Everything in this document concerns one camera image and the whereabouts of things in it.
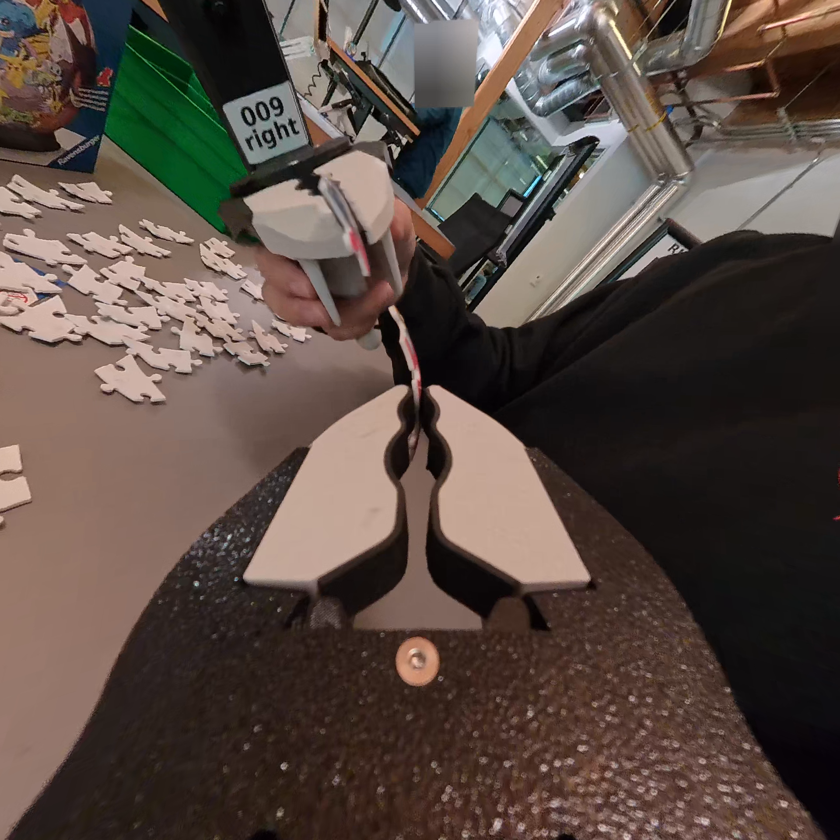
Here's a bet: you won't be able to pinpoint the blue puzzle box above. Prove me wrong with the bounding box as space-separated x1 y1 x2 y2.
0 0 135 175

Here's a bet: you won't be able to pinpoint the pile of white puzzle pieces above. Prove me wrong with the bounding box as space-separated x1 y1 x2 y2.
0 174 312 532

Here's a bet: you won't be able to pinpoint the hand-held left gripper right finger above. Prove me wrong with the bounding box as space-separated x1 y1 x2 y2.
423 386 593 631

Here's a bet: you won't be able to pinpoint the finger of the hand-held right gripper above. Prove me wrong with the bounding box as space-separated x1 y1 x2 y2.
317 151 404 308
248 176 361 329

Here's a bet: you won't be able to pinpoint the person's right forearm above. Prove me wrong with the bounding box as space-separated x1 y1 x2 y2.
379 243 631 421

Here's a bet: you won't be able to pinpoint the person's right hand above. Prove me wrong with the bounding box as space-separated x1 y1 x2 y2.
255 217 419 342

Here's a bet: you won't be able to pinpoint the silver elbow duct pipes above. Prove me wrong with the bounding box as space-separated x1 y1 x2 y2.
512 0 739 322

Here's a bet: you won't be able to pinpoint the black office chair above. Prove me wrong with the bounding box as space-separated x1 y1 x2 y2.
446 196 521 278

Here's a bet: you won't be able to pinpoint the single white-backed puzzle piece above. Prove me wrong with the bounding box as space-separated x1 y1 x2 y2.
320 176 374 278

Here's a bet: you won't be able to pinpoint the green plastic bins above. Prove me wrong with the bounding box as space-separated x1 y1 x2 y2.
105 26 253 234

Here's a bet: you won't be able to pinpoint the person's black sweater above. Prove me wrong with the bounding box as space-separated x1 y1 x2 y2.
486 230 840 840

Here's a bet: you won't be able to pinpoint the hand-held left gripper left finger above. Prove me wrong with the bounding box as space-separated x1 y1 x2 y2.
243 386 424 618

